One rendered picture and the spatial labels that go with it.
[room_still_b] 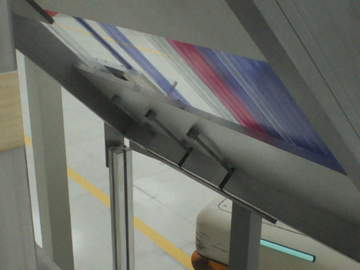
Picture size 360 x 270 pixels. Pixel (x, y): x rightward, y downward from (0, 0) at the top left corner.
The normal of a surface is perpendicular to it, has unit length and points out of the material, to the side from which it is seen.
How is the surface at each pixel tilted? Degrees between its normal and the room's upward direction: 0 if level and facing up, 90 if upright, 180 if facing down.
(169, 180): 0
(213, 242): 90
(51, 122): 90
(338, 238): 45
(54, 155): 90
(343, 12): 90
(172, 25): 135
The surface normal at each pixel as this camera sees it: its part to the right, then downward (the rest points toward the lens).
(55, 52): 0.62, 0.29
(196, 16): -0.57, 0.81
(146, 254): 0.01, -0.94
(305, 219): -0.55, -0.52
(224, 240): -0.54, 0.29
